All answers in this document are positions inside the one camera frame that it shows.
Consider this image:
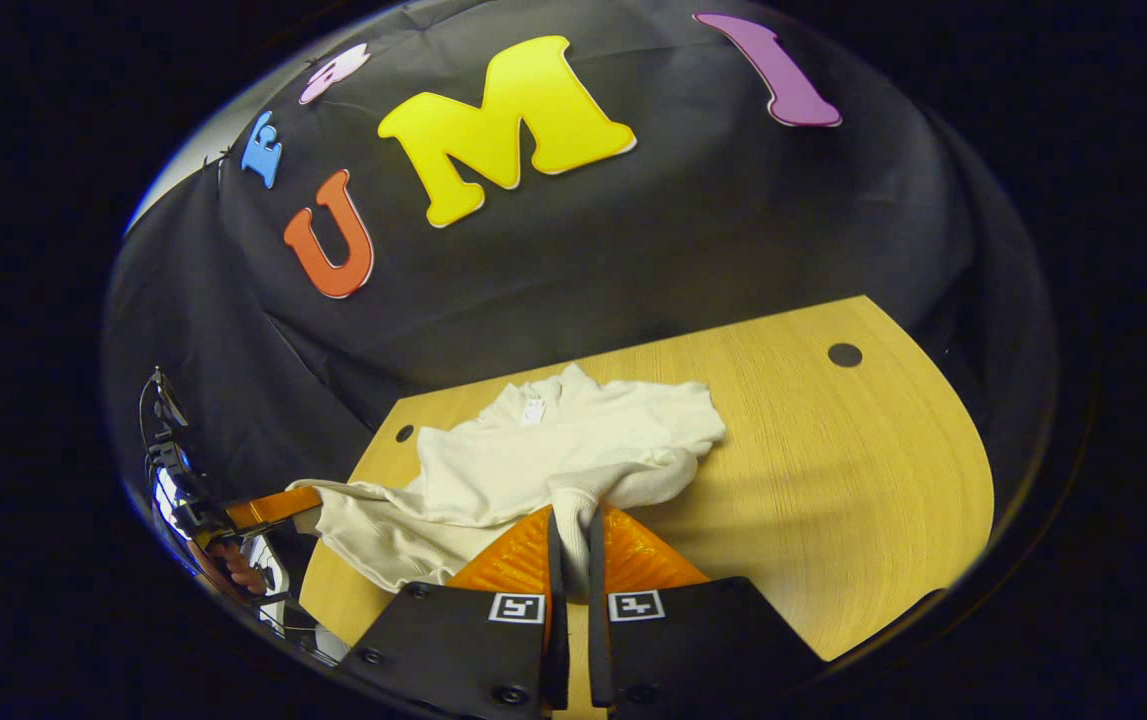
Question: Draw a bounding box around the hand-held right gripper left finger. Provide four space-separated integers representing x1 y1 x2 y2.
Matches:
333 503 571 720

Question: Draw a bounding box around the black backdrop cloth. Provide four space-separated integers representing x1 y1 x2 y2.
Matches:
101 0 1059 561

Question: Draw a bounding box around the computer monitor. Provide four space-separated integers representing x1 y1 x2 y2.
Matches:
151 462 184 531

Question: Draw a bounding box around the cream white sweater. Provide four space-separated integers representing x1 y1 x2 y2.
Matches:
288 363 729 601

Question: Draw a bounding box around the white side desk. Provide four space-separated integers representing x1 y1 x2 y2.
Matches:
258 560 352 666

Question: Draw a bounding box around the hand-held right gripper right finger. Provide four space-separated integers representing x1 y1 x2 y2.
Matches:
588 503 829 720

